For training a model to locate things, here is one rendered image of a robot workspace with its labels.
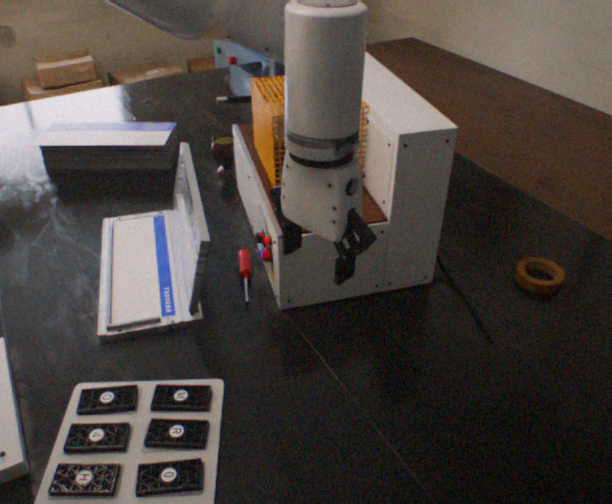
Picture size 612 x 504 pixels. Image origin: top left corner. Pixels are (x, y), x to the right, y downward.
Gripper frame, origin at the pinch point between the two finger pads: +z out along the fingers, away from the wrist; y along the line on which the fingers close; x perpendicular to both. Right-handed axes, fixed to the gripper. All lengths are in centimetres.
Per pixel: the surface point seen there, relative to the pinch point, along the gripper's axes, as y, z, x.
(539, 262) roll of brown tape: -8, 32, -69
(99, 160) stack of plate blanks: 112, 32, -25
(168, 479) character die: 8.7, 34.3, 22.5
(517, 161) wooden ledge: 21, 33, -119
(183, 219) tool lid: 57, 26, -17
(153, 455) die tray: 14.7, 35.5, 21.4
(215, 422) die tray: 12.5, 35.2, 10.3
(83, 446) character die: 24, 35, 29
